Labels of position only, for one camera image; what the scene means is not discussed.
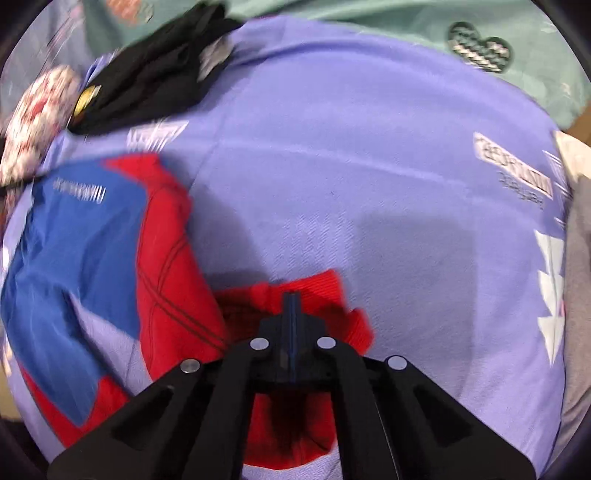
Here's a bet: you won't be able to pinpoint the floral bolster pillow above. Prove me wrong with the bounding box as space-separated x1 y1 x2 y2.
0 65 87 186

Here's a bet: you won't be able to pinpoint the purple printed bed sheet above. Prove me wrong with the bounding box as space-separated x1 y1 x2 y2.
0 18 573 480

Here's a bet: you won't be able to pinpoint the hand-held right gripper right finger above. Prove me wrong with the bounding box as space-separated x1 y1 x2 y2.
292 292 537 480

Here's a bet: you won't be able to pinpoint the red and blue pants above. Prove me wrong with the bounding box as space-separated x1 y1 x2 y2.
0 154 376 469

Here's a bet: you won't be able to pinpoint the green printed blanket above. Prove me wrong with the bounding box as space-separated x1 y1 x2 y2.
83 0 591 131

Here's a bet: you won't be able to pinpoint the grey cloth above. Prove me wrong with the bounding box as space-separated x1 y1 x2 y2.
549 175 591 462

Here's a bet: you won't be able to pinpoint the beige cloth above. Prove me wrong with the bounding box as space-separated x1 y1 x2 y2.
554 129 591 185

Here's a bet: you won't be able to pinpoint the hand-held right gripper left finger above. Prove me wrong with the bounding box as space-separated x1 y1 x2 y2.
47 292 293 480

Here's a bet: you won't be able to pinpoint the black folded garment smiley patch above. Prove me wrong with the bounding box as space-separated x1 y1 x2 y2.
69 2 245 137

